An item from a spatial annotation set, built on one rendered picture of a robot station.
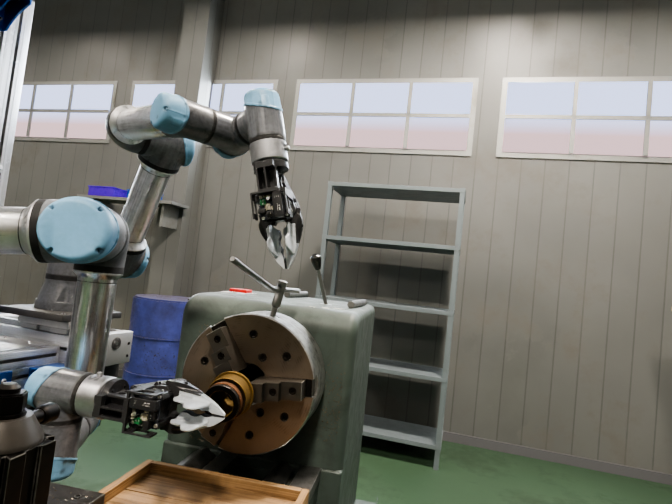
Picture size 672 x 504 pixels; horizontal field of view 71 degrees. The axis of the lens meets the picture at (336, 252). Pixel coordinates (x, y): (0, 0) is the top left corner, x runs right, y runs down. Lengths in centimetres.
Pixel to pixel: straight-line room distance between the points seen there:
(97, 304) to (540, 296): 390
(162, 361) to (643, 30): 505
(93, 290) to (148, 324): 328
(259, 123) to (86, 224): 37
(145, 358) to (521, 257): 340
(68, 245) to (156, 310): 341
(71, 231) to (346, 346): 67
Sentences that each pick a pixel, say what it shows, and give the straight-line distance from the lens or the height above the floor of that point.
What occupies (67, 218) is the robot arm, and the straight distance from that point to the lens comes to 93.
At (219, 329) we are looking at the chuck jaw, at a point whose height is 120.
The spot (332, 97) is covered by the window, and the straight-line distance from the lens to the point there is 502.
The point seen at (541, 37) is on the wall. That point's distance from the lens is 509.
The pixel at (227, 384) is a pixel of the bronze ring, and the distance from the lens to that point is 97.
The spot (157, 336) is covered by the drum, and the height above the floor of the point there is 68.
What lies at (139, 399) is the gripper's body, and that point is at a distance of 88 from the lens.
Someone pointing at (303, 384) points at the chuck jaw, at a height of 110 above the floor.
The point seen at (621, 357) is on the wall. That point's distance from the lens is 466.
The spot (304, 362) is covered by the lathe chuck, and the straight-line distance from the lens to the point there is 107.
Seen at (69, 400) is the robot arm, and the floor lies 108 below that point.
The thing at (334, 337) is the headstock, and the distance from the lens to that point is 120.
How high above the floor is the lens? 134
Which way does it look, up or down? 3 degrees up
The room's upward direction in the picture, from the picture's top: 6 degrees clockwise
